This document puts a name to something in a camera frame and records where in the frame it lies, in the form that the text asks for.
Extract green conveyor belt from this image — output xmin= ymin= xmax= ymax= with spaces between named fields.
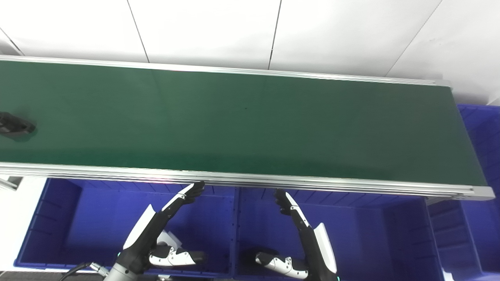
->
xmin=0 ymin=60 xmax=487 ymax=187
xmin=0 ymin=55 xmax=496 ymax=205

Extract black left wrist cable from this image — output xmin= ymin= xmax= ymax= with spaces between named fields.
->
xmin=59 ymin=261 xmax=111 ymax=281

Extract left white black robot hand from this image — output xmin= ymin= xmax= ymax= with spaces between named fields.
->
xmin=116 ymin=181 xmax=207 ymax=274

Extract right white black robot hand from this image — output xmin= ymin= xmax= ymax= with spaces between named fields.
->
xmin=255 ymin=189 xmax=338 ymax=281

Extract blue plastic bin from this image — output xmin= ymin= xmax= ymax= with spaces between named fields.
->
xmin=14 ymin=178 xmax=238 ymax=278
xmin=428 ymin=103 xmax=500 ymax=281
xmin=234 ymin=187 xmax=446 ymax=281

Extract black flanged metal part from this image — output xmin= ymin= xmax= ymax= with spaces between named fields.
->
xmin=0 ymin=112 xmax=36 ymax=137

